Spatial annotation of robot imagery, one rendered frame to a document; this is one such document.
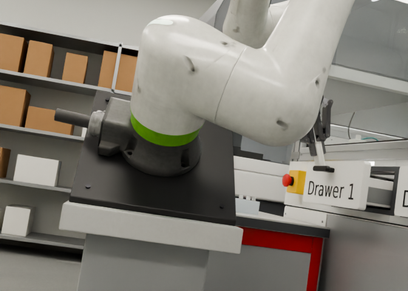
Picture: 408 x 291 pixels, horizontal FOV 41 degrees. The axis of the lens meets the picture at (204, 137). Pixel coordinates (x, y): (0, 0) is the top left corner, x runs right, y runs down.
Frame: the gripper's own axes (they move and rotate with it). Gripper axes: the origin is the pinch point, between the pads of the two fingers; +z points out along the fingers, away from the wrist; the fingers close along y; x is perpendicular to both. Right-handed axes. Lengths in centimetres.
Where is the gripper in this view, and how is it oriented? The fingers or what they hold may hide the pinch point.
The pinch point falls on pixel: (318, 155)
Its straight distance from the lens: 141.2
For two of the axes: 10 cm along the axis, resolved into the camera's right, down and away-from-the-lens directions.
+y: -9.5, 1.8, -2.6
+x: 2.6, -0.5, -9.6
